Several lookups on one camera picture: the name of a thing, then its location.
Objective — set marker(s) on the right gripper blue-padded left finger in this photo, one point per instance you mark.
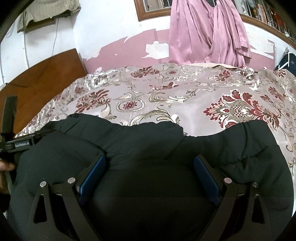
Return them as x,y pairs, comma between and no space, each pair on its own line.
68,198

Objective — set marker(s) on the floral satin bedspread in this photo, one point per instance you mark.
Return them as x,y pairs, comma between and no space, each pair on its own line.
203,100

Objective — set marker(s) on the right pink curtain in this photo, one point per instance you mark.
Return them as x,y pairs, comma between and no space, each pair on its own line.
230,43

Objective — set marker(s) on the black jacket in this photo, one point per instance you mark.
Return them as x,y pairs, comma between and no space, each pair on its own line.
151,190

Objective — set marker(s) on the pink curtain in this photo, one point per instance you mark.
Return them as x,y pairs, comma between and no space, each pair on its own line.
190,32
230,43

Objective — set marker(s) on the wooden framed barred window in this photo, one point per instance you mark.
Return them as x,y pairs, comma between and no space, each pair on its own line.
262,14

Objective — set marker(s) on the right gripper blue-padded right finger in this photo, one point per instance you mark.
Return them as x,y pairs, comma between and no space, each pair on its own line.
226,197

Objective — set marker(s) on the dark blue backpack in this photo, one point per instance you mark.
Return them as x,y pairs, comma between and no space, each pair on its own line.
287,62

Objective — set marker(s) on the left pink curtain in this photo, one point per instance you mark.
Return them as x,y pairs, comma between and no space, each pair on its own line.
190,32

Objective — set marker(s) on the left hand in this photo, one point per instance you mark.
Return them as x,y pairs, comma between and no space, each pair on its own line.
5,167

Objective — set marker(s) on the beige cloth covered shelf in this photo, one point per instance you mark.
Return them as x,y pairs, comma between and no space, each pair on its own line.
39,11

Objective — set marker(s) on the brown wooden headboard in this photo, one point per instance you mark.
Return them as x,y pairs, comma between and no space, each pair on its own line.
40,83

